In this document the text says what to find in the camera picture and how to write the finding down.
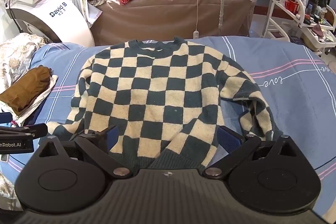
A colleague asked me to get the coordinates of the blue striped bedsheet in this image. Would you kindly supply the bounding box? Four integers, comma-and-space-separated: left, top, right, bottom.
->
0, 35, 336, 216

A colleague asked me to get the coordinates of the white trolley rack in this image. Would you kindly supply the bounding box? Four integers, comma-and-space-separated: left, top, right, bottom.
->
262, 0, 336, 56

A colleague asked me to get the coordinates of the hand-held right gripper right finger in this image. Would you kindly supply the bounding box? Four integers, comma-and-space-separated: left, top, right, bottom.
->
203, 125, 299, 178

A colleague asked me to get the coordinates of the red mug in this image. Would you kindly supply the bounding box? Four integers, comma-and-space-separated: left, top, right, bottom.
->
285, 0, 300, 13

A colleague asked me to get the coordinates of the brown folded cloth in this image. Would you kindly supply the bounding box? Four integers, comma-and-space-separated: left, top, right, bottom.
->
0, 66, 54, 116

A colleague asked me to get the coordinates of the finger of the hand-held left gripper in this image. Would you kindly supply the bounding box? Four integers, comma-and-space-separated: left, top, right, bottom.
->
0, 123, 49, 139

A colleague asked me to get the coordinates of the floral quilt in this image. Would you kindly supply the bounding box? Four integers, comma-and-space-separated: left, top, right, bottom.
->
0, 32, 50, 94

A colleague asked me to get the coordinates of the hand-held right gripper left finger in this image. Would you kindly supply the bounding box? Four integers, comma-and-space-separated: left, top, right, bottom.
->
34, 125, 133, 178

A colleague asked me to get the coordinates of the white beauty machine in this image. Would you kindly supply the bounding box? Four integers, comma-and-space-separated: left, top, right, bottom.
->
5, 0, 95, 46

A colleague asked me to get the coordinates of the brown covered massage bed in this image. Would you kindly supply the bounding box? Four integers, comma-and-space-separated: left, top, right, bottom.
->
91, 0, 257, 46

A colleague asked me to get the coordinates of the white cable with switch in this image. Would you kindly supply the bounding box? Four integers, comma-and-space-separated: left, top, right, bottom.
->
193, 0, 202, 40

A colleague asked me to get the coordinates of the checkered knit sweater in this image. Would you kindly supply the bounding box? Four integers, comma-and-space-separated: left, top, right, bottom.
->
47, 36, 284, 171

